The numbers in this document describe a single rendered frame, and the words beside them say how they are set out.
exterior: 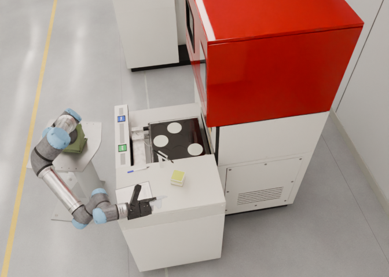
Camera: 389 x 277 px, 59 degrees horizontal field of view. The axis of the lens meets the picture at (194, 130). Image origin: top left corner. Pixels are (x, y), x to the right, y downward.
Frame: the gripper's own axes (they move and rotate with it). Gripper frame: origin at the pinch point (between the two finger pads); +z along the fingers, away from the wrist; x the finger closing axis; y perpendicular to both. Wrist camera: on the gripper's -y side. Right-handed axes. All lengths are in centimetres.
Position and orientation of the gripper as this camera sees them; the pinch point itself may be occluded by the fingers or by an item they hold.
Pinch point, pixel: (162, 197)
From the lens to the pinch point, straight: 181.7
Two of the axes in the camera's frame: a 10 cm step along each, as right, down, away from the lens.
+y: 2.4, 9.4, -2.3
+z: 8.9, -1.2, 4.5
